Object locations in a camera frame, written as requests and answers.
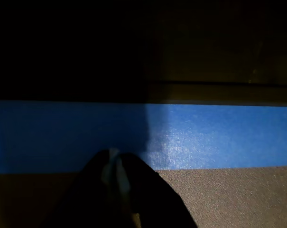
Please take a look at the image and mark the wide blue tape strip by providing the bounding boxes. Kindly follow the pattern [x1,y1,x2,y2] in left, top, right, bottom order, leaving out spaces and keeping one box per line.
[0,99,287,175]

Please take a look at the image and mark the black gripper finger blue tape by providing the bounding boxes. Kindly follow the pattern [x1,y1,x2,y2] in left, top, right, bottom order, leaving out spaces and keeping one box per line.
[37,148,134,228]
[117,152,198,228]

